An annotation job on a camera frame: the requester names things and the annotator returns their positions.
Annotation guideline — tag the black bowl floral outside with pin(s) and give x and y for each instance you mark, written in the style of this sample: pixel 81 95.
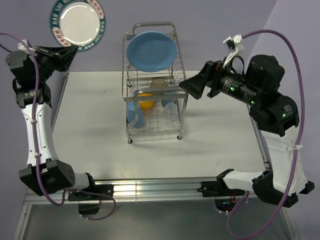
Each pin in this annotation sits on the black bowl floral outside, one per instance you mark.
pixel 158 82

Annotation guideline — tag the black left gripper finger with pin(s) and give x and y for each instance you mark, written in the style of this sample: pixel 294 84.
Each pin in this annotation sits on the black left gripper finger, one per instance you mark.
pixel 65 58
pixel 51 51

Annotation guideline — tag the blue plastic cup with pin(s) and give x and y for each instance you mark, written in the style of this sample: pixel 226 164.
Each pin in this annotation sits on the blue plastic cup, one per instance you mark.
pixel 131 114

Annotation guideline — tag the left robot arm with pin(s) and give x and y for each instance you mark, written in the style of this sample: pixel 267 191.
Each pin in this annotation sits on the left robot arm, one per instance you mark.
pixel 45 174

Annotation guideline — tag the blue white mug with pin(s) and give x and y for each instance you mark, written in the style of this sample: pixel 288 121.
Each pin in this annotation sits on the blue white mug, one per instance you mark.
pixel 166 101

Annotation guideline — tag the clear drinking glass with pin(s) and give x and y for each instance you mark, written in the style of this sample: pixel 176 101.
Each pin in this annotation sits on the clear drinking glass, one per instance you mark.
pixel 171 111

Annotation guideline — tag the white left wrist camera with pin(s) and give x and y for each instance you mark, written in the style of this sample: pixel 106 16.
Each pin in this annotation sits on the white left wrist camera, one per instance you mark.
pixel 25 46

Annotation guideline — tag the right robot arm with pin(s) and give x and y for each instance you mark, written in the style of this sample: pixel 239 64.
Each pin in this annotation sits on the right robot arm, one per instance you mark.
pixel 277 118

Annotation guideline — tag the steel wire dish rack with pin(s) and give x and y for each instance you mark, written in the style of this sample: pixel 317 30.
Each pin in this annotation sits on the steel wire dish rack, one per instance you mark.
pixel 135 82

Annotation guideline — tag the aluminium mounting rail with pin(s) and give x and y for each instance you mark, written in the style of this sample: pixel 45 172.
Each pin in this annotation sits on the aluminium mounting rail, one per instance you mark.
pixel 158 189

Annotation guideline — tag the yellow ribbed bowl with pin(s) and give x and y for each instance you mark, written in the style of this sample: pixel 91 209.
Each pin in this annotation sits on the yellow ribbed bowl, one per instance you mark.
pixel 145 104

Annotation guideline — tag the white plate green rim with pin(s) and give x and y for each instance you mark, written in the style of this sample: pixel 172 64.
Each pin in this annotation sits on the white plate green rim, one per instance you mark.
pixel 81 23

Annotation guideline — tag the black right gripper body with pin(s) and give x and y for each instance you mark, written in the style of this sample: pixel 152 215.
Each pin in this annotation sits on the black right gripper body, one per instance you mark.
pixel 231 83

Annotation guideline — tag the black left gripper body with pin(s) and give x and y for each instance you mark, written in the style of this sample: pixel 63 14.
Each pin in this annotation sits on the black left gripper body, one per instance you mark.
pixel 46 65

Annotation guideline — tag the light blue plate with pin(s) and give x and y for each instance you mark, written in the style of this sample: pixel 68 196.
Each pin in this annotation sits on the light blue plate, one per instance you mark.
pixel 151 51

